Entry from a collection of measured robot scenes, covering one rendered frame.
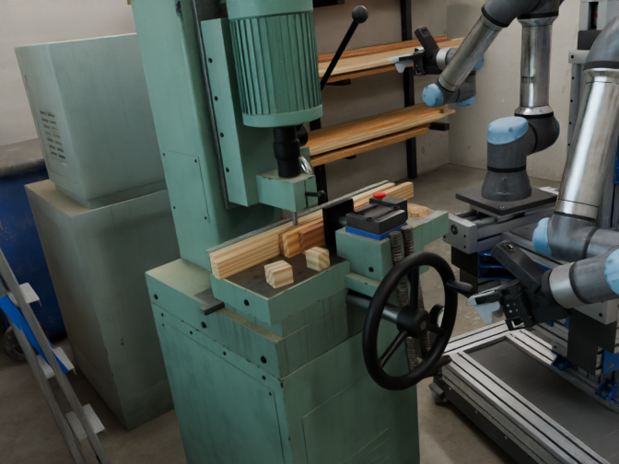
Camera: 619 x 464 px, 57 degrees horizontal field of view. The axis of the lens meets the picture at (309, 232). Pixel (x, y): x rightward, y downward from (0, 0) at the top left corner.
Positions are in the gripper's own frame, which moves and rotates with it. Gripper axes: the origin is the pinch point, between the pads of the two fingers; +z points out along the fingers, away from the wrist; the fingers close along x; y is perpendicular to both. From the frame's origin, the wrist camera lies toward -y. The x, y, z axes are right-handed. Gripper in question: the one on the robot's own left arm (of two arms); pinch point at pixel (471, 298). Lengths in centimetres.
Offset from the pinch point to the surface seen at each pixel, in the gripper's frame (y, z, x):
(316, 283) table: -14.6, 17.8, -22.0
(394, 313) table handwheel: -3.0, 8.9, -12.8
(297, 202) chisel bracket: -32.8, 21.0, -16.2
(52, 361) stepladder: -22, 98, -60
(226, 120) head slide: -57, 27, -22
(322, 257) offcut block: -19.2, 16.6, -18.8
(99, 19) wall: -193, 199, 36
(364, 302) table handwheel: -7.0, 16.2, -13.3
